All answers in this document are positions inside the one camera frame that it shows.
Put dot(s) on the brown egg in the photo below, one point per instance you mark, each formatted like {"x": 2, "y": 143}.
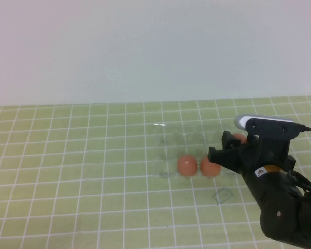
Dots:
{"x": 239, "y": 138}
{"x": 208, "y": 171}
{"x": 187, "y": 166}

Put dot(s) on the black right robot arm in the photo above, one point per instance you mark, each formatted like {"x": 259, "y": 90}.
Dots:
{"x": 280, "y": 220}

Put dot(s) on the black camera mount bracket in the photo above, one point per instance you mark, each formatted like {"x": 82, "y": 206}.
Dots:
{"x": 272, "y": 129}

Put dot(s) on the clear plastic egg tray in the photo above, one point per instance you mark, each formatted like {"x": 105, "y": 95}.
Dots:
{"x": 171, "y": 145}

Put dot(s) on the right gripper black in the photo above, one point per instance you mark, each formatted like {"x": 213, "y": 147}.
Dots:
{"x": 261, "y": 163}

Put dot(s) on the small clear rectangular sticker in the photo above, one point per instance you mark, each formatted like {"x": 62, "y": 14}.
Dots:
{"x": 222, "y": 195}

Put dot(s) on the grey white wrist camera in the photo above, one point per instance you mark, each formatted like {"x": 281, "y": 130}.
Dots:
{"x": 242, "y": 120}

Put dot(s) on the green white checked tablecloth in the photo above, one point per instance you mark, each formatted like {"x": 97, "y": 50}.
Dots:
{"x": 67, "y": 181}

